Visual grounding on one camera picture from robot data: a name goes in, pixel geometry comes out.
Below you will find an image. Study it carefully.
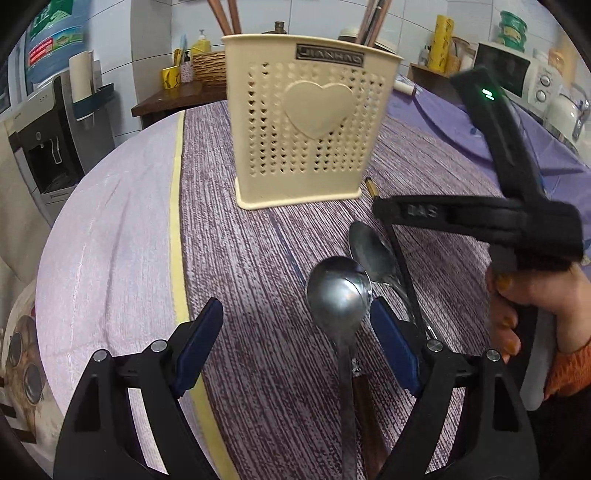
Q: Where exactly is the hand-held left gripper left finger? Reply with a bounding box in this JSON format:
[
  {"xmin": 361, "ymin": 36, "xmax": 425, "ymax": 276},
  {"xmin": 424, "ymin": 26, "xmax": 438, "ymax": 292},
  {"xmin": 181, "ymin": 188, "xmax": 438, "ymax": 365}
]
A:
[{"xmin": 54, "ymin": 298, "xmax": 225, "ymax": 480}]

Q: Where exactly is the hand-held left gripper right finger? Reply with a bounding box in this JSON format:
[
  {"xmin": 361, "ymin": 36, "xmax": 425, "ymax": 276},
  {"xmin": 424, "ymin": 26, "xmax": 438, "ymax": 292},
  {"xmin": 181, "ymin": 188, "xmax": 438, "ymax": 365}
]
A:
[{"xmin": 369, "ymin": 298, "xmax": 540, "ymax": 480}]

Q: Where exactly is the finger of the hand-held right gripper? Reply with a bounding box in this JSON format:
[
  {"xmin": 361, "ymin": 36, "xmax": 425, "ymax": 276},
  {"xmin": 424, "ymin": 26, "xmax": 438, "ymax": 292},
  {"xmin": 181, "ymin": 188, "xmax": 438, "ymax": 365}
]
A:
[{"xmin": 373, "ymin": 196, "xmax": 514, "ymax": 230}]

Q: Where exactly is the dark brown chopstick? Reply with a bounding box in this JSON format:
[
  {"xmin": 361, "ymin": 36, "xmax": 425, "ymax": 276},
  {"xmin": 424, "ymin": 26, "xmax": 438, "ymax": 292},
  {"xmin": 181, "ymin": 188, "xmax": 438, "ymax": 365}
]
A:
[
  {"xmin": 356, "ymin": 0, "xmax": 376, "ymax": 45},
  {"xmin": 372, "ymin": 0, "xmax": 394, "ymax": 47},
  {"xmin": 365, "ymin": 0, "xmax": 386, "ymax": 47},
  {"xmin": 365, "ymin": 176, "xmax": 437, "ymax": 340}
]

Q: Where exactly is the large steel spoon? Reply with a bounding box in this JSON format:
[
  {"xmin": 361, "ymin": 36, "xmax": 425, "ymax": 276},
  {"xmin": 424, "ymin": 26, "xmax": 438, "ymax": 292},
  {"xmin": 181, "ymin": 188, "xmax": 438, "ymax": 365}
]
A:
[{"xmin": 306, "ymin": 256, "xmax": 374, "ymax": 480}]

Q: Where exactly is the small steel spoon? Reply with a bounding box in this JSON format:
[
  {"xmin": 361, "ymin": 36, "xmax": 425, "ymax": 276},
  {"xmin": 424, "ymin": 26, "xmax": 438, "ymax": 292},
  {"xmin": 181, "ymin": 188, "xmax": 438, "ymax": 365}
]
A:
[{"xmin": 348, "ymin": 220, "xmax": 439, "ymax": 342}]

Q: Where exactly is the cream perforated utensil holder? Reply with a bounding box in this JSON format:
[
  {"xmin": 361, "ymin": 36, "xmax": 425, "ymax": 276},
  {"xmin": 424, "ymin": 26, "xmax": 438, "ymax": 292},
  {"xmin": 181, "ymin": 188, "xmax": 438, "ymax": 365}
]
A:
[{"xmin": 221, "ymin": 33, "xmax": 404, "ymax": 210}]

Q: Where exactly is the reddish wooden chopstick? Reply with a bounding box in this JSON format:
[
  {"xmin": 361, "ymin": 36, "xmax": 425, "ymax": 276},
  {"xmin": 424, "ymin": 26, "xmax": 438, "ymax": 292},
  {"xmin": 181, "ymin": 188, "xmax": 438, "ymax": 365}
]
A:
[
  {"xmin": 225, "ymin": 0, "xmax": 242, "ymax": 35},
  {"xmin": 207, "ymin": 0, "xmax": 227, "ymax": 37}
]

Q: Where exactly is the person's right forearm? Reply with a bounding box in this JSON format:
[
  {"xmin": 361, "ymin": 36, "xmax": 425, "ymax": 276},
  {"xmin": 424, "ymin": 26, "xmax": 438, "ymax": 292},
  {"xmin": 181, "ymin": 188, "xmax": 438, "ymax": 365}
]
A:
[{"xmin": 545, "ymin": 337, "xmax": 591, "ymax": 400}]

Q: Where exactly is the person's right hand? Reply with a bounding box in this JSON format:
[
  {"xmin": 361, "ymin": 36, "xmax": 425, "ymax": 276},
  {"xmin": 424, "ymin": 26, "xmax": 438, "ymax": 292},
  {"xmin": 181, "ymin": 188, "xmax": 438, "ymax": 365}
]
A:
[{"xmin": 486, "ymin": 265, "xmax": 591, "ymax": 366}]

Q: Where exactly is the purple floral cloth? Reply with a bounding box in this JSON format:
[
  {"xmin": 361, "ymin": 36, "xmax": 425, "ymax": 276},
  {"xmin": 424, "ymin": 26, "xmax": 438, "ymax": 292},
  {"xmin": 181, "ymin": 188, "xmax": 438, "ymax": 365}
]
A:
[{"xmin": 385, "ymin": 83, "xmax": 591, "ymax": 222}]

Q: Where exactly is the purple striped table mat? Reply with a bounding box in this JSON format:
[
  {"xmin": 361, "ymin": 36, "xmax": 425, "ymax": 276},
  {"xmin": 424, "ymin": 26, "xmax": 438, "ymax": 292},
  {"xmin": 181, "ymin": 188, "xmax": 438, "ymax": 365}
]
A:
[{"xmin": 168, "ymin": 99, "xmax": 546, "ymax": 480}]

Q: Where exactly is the white electric kettle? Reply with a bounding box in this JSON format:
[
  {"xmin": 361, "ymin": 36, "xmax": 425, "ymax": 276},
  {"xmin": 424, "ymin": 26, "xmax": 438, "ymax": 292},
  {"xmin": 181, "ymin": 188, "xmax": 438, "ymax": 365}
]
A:
[{"xmin": 545, "ymin": 83, "xmax": 591, "ymax": 148}]

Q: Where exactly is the pale lilac tablecloth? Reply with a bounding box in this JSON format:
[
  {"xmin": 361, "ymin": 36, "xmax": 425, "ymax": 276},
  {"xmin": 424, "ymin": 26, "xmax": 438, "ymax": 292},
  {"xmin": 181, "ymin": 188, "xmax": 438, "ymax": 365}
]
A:
[{"xmin": 34, "ymin": 111, "xmax": 222, "ymax": 480}]

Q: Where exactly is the wooden shelf box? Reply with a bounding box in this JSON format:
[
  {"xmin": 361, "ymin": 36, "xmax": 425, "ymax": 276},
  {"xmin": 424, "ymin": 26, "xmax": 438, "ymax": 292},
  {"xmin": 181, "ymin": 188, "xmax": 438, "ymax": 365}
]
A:
[{"xmin": 409, "ymin": 62, "xmax": 462, "ymax": 93}]

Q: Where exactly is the white microwave oven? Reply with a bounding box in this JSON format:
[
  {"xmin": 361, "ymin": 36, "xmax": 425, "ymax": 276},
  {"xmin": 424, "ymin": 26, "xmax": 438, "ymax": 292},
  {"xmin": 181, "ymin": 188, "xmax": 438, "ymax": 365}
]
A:
[{"xmin": 473, "ymin": 41, "xmax": 561, "ymax": 109}]

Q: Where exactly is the printed dog cloth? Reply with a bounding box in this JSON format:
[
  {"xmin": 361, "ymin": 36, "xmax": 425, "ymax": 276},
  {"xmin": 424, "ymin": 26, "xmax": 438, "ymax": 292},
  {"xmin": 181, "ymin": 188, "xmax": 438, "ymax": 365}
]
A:
[{"xmin": 0, "ymin": 277, "xmax": 63, "ymax": 448}]

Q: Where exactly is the yellow wrap roll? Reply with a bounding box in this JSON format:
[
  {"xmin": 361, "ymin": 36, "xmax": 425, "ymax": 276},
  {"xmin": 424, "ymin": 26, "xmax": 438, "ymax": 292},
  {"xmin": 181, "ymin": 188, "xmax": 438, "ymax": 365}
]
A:
[{"xmin": 431, "ymin": 14, "xmax": 455, "ymax": 72}]

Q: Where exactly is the dark wooden counter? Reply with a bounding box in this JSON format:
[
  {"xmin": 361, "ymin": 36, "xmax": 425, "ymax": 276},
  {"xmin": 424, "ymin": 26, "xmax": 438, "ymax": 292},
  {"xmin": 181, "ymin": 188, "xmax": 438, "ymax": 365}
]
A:
[{"xmin": 130, "ymin": 80, "xmax": 229, "ymax": 130}]

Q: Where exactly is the dark blue cup holder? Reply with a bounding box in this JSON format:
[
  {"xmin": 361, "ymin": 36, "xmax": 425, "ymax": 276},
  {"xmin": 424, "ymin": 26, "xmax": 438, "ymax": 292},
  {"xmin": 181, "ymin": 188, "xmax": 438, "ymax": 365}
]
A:
[{"xmin": 73, "ymin": 83, "xmax": 115, "ymax": 121}]

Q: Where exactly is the water dispenser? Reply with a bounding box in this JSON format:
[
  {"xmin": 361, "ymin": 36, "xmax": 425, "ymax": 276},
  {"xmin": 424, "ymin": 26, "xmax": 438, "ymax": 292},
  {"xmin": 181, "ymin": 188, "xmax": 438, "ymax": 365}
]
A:
[{"xmin": 0, "ymin": 74, "xmax": 116, "ymax": 208}]

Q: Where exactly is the woven basket basin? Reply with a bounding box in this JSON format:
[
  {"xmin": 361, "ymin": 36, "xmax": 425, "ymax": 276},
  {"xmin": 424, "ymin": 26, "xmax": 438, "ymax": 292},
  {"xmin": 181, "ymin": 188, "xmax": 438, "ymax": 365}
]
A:
[{"xmin": 191, "ymin": 50, "xmax": 228, "ymax": 86}]

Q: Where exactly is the stack of paper cups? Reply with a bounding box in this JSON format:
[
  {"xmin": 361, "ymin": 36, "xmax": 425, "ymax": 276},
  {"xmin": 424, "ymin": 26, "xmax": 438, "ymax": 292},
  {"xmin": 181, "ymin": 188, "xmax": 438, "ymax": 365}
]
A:
[{"xmin": 68, "ymin": 50, "xmax": 95, "ymax": 102}]

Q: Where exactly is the blue water jug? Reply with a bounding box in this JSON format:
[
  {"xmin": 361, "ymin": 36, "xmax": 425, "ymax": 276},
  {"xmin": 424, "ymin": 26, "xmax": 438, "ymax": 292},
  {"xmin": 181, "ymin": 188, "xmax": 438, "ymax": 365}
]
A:
[{"xmin": 23, "ymin": 0, "xmax": 90, "ymax": 86}]

